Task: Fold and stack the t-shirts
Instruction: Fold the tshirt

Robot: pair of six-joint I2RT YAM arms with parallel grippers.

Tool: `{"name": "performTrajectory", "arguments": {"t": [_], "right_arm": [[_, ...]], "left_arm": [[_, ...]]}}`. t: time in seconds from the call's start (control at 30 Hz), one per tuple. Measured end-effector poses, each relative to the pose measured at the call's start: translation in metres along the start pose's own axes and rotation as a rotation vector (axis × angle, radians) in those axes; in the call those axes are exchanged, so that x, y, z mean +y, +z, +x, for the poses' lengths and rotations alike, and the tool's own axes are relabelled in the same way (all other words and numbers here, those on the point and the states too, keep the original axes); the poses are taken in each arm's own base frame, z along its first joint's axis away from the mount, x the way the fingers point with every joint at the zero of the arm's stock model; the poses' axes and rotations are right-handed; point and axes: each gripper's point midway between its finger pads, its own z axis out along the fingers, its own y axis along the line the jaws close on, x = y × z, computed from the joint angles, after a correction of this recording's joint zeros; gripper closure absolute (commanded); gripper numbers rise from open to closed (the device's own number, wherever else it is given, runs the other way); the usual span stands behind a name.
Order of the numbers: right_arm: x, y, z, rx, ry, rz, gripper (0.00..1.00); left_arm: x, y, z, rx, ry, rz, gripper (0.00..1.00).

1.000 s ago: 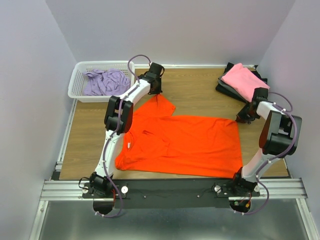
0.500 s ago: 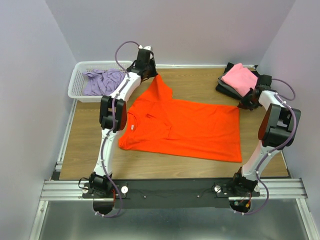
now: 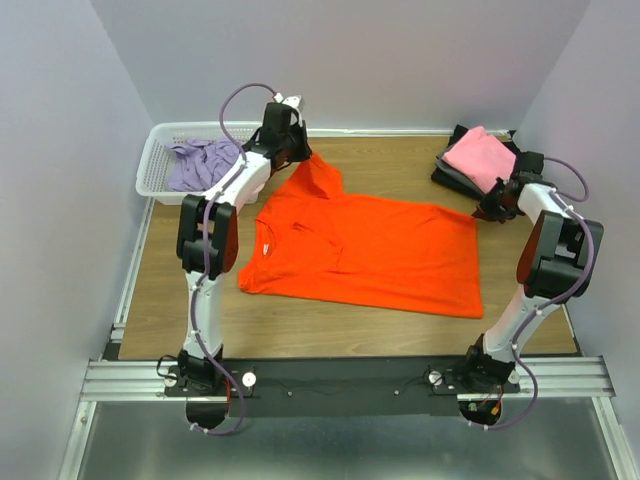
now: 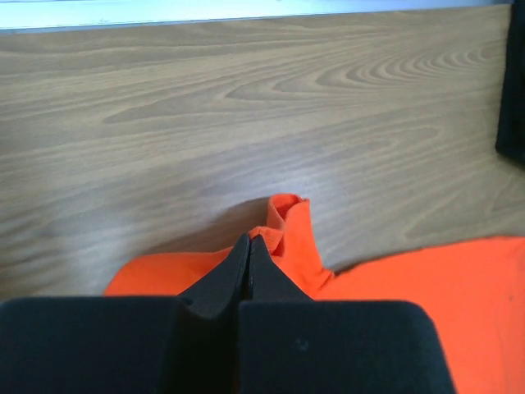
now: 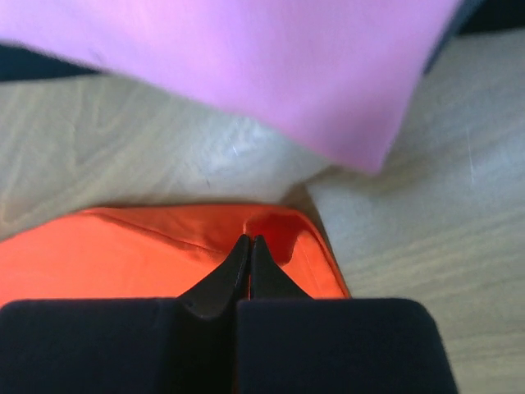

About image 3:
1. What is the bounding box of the orange t-shirt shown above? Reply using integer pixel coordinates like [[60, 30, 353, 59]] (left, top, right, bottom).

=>
[[238, 155, 483, 319]]

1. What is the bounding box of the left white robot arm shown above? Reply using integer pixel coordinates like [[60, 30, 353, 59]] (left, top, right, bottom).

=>
[[176, 95, 311, 395]]

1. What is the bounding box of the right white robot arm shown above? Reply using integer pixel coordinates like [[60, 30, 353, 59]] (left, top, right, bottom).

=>
[[459, 151, 604, 392]]

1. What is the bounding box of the pink folded t-shirt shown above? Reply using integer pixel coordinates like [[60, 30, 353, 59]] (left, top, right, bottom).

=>
[[443, 126, 516, 194]]

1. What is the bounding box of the grey folded t-shirt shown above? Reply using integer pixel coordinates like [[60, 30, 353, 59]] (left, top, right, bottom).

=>
[[431, 156, 497, 200]]

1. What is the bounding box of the black folded t-shirt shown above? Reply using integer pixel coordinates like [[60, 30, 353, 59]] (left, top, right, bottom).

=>
[[431, 125, 544, 200]]

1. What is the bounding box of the purple t-shirt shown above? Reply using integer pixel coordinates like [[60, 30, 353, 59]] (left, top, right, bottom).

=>
[[166, 138, 240, 192]]

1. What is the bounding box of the white plastic basket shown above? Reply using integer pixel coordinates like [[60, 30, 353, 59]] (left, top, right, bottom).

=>
[[136, 122, 271, 206]]

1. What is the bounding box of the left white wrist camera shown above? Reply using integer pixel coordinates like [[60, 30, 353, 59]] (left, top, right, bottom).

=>
[[272, 92, 305, 124]]

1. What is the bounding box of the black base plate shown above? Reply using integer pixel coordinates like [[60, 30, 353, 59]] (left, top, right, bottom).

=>
[[157, 353, 520, 430]]

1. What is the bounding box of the aluminium frame rail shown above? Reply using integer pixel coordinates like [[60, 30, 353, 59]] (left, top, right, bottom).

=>
[[57, 355, 640, 480]]

